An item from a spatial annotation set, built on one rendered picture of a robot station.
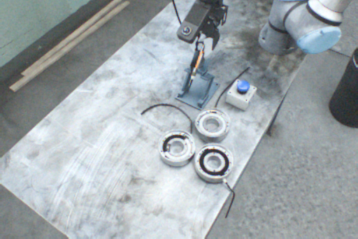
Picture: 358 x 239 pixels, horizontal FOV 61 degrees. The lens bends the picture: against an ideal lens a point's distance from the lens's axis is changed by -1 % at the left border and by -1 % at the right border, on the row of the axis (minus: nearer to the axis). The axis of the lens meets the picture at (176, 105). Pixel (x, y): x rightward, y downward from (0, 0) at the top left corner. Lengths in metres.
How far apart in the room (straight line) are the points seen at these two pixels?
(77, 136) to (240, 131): 0.49
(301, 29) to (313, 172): 1.06
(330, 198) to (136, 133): 1.23
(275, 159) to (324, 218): 0.38
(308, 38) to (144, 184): 0.63
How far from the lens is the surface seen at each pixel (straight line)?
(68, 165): 0.93
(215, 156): 0.87
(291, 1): 1.09
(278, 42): 1.17
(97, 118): 0.99
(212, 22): 0.81
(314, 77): 2.34
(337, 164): 1.98
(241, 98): 0.97
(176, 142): 0.89
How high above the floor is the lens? 1.59
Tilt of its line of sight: 53 degrees down
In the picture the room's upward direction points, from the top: 1 degrees counter-clockwise
